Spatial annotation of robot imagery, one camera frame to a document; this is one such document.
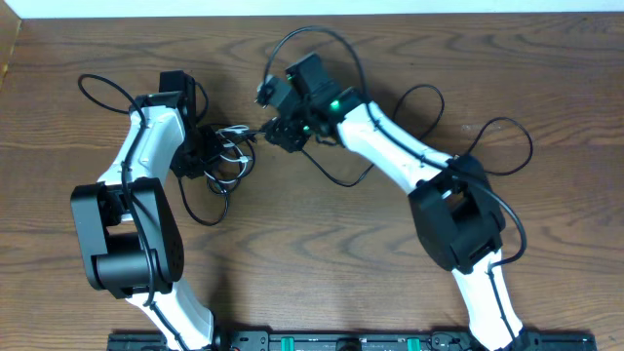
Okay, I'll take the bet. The white USB cable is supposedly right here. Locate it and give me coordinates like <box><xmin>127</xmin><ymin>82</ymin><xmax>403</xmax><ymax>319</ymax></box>
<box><xmin>203</xmin><ymin>124</ymin><xmax>252</xmax><ymax>185</ymax></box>

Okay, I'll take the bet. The black USB cable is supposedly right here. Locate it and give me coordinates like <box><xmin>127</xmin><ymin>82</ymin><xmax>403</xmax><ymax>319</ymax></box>
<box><xmin>175</xmin><ymin>123</ymin><xmax>376</xmax><ymax>227</ymax></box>

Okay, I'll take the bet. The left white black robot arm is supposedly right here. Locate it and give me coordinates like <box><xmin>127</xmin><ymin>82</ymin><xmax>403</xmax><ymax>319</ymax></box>
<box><xmin>70</xmin><ymin>92</ymin><xmax>220</xmax><ymax>350</ymax></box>

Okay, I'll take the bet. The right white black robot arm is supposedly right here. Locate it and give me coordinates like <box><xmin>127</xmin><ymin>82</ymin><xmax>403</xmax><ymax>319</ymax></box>
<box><xmin>257</xmin><ymin>87</ymin><xmax>527</xmax><ymax>350</ymax></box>

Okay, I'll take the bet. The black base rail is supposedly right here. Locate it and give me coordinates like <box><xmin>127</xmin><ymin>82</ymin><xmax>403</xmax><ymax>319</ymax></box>
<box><xmin>106</xmin><ymin>331</ymin><xmax>598</xmax><ymax>351</ymax></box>

